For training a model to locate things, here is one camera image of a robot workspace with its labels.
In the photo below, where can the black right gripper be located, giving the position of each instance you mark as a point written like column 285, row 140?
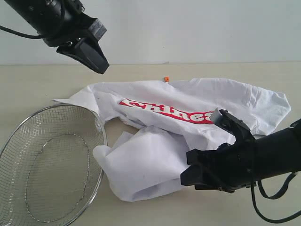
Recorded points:
column 227, row 169

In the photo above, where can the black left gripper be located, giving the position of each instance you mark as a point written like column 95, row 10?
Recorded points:
column 78, row 37

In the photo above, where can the white t-shirt red logo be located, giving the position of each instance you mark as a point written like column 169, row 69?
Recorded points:
column 172, row 118

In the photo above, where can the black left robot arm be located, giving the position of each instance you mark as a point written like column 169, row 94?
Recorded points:
column 43, row 15

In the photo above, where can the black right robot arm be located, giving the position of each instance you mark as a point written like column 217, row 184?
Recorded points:
column 277, row 153

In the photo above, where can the small orange tag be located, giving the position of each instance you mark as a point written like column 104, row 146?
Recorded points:
column 166, row 79

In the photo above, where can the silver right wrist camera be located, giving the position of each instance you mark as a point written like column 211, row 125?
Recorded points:
column 229, row 123

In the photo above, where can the oval wire mesh basket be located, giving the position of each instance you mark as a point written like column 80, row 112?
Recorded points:
column 48, row 174

